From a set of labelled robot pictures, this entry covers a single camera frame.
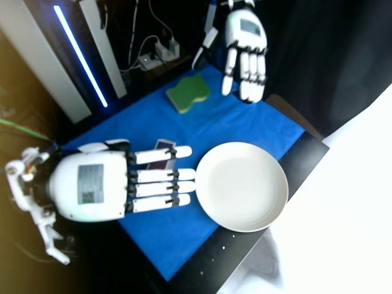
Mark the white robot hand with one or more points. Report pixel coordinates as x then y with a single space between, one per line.
92 186
245 46

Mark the blue table cloth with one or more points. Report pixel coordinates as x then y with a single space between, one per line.
171 239

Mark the small dark red card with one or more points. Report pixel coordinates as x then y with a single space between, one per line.
163 144

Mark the white power adapter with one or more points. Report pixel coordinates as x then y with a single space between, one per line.
148 61

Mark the white cloth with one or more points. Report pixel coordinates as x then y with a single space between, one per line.
263 263

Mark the yellow and green sponge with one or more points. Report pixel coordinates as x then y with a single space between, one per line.
188 90

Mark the white power strip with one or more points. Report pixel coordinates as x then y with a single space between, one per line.
167 49

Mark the white tower with blue light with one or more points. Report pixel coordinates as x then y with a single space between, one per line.
46 61

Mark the black curtain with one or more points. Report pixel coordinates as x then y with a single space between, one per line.
321 46

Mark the white round plate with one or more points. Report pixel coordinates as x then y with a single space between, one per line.
242 186

